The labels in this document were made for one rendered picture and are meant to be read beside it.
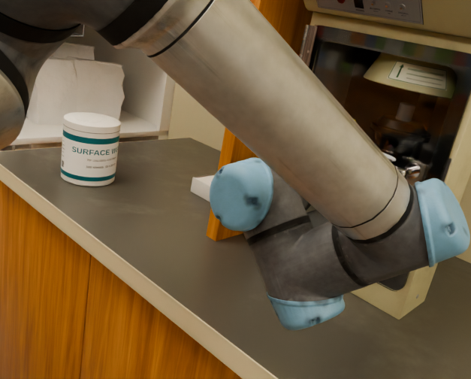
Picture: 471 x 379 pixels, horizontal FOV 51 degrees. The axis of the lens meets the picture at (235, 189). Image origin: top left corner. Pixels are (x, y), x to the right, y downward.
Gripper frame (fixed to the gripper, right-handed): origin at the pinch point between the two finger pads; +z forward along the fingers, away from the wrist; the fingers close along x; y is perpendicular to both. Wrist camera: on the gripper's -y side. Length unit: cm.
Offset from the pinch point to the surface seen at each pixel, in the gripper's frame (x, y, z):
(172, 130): -27, -103, 48
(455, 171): 1.3, 10.8, 7.6
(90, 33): -1, -164, 47
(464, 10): 24.2, 7.3, -0.4
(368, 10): 22.3, -7.9, 1.3
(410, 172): 0.1, 6.1, 1.9
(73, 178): -24, -63, -15
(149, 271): -26.0, -23.4, -22.8
